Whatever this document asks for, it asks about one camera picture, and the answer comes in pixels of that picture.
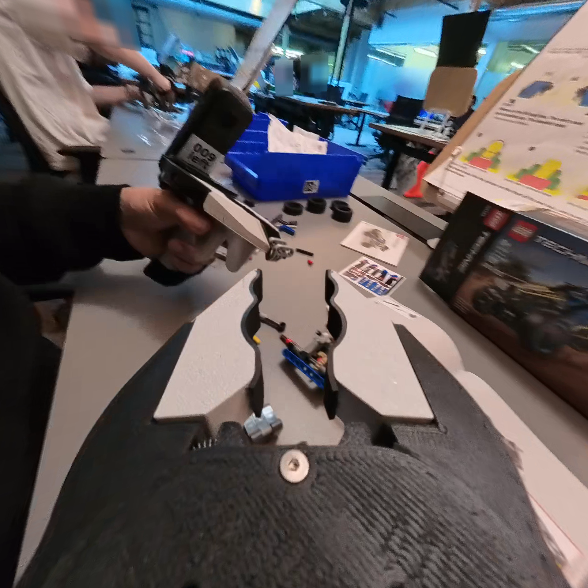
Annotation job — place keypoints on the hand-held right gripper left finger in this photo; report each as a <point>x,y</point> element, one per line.
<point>206,363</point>

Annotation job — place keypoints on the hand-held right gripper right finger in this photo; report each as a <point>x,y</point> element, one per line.
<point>381,363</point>

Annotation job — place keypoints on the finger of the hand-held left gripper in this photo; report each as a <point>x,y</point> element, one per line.
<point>234,216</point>
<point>240,255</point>

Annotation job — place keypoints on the small black grey lego piece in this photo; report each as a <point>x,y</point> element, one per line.
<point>280,250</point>

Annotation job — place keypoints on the partly built lego chassis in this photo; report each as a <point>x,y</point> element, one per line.
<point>305,360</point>

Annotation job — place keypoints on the light grey lego connector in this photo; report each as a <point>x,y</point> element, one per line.
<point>262,425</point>

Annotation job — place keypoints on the person's left forearm black sleeve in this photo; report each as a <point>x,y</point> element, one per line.
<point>55,225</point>

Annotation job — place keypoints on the pile of loose lego pieces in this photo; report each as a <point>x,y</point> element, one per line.
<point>285,225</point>

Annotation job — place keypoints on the black lego axle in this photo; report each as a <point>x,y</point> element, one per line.
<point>304,251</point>

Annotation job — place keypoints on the black lego pin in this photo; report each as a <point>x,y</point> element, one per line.
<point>272,323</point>

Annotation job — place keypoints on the black lego set box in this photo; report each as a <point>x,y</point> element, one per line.
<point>514,294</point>

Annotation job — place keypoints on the person's left hand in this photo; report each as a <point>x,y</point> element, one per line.
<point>151,220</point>

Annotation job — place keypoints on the black rubber tire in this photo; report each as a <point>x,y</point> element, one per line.
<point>316,205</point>
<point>291,207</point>
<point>342,211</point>

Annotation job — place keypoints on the large blue plastic bin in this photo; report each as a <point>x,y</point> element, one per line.
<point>294,177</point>

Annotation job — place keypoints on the white papers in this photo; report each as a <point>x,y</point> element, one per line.
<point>294,138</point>

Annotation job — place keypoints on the colourful sticker sheet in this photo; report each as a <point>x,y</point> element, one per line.
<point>377,281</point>

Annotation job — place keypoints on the background work table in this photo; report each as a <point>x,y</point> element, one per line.
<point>404,133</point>
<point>321,108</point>

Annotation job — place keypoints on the closed instruction booklet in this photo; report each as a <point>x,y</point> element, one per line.
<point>374,241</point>

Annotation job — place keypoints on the orange red object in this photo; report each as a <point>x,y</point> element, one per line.
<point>415,181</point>

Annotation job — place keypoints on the open instruction booklet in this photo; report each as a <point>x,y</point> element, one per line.
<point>551,468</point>

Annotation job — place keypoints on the brown cardboard sign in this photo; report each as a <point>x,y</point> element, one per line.
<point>450,89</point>

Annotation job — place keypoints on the black upright panel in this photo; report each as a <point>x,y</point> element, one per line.
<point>464,39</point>

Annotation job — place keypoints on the white printed instruction poster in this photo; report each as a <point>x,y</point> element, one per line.
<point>528,138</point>

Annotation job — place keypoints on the white stand post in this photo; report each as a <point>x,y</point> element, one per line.
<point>264,43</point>

